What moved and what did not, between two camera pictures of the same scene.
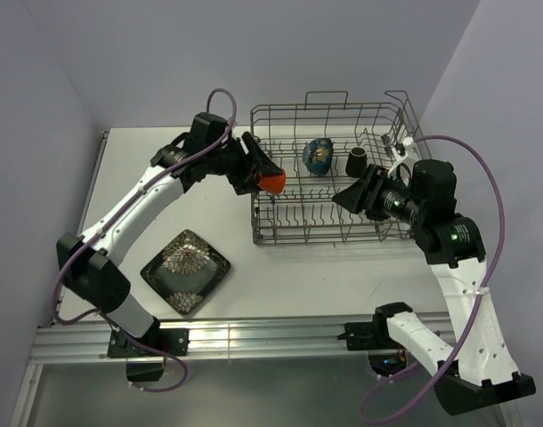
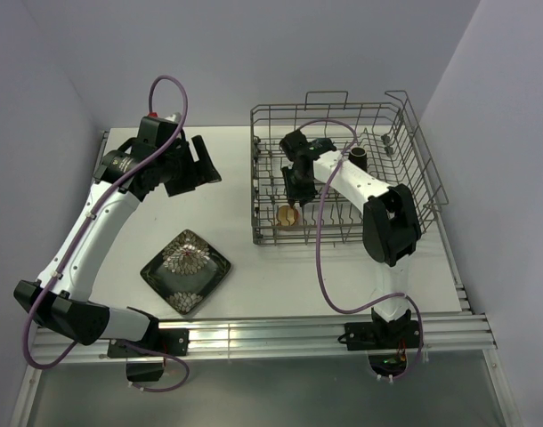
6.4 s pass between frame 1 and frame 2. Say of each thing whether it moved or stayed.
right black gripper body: moved
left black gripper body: moved
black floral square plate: stayed
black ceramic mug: stayed
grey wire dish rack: stayed
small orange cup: moved
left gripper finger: moved
